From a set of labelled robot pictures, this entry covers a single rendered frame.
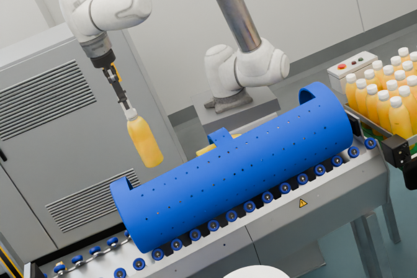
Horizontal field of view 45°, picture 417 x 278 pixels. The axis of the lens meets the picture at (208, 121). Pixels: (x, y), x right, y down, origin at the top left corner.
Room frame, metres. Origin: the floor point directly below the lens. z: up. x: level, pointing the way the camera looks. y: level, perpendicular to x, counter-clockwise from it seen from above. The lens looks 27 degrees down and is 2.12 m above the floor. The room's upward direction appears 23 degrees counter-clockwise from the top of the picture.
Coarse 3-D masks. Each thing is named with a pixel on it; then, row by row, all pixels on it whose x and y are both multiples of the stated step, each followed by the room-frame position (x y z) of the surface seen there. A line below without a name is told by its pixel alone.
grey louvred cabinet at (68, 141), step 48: (48, 48) 3.05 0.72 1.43; (0, 96) 3.02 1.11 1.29; (48, 96) 3.03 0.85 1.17; (96, 96) 3.04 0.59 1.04; (144, 96) 3.04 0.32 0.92; (0, 144) 3.02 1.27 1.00; (48, 144) 3.03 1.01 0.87; (96, 144) 3.03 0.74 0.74; (0, 192) 3.02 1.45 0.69; (48, 192) 3.03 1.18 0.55; (96, 192) 3.03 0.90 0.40; (48, 240) 3.02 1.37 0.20; (96, 240) 3.07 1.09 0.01
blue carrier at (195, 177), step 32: (320, 96) 1.60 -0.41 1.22; (224, 128) 1.64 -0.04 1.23; (256, 128) 1.56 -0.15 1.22; (288, 128) 1.53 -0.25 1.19; (320, 128) 1.52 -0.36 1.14; (192, 160) 1.53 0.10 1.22; (224, 160) 1.50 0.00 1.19; (256, 160) 1.49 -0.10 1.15; (288, 160) 1.49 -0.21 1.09; (320, 160) 1.53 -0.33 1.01; (128, 192) 1.50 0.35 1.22; (160, 192) 1.47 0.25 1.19; (192, 192) 1.45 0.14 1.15; (224, 192) 1.45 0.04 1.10; (256, 192) 1.49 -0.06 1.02; (128, 224) 1.42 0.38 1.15; (160, 224) 1.42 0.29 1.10; (192, 224) 1.45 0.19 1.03
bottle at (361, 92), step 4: (360, 88) 1.76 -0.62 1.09; (364, 88) 1.76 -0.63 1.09; (356, 92) 1.78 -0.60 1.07; (360, 92) 1.76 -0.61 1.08; (364, 92) 1.75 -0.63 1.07; (356, 96) 1.77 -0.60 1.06; (360, 96) 1.76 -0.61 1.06; (364, 96) 1.75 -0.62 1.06; (356, 100) 1.78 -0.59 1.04; (360, 100) 1.76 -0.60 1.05; (364, 100) 1.74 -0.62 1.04; (360, 104) 1.76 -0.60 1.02; (364, 104) 1.75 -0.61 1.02; (360, 108) 1.76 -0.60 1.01; (364, 108) 1.75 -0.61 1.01; (360, 112) 1.77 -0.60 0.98; (364, 112) 1.75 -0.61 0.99; (364, 116) 1.75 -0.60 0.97; (368, 116) 1.74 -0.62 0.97; (364, 124) 1.76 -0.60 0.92; (368, 128) 1.75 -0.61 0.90
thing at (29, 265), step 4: (28, 264) 1.53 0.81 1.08; (32, 264) 1.53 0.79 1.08; (36, 264) 1.54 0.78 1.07; (24, 268) 1.52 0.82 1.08; (28, 268) 1.51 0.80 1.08; (32, 268) 1.51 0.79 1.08; (36, 268) 1.51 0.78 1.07; (24, 272) 1.50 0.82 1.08; (28, 272) 1.49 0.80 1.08; (32, 272) 1.49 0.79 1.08; (36, 272) 1.49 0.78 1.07; (40, 272) 1.52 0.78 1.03; (24, 276) 1.48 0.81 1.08; (28, 276) 1.47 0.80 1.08; (32, 276) 1.47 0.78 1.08; (36, 276) 1.47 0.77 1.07; (40, 276) 1.50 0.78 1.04; (44, 276) 1.53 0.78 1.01
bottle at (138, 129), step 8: (128, 120) 1.57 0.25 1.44; (136, 120) 1.55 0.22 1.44; (144, 120) 1.56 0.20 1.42; (128, 128) 1.55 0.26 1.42; (136, 128) 1.53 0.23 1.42; (144, 128) 1.54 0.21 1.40; (136, 136) 1.53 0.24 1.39; (144, 136) 1.53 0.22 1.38; (152, 136) 1.55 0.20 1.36; (136, 144) 1.54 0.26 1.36; (144, 144) 1.53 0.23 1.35; (152, 144) 1.54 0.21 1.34; (144, 152) 1.53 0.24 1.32; (152, 152) 1.53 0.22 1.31; (160, 152) 1.56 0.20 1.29; (144, 160) 1.54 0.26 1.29; (152, 160) 1.53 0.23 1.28; (160, 160) 1.54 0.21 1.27
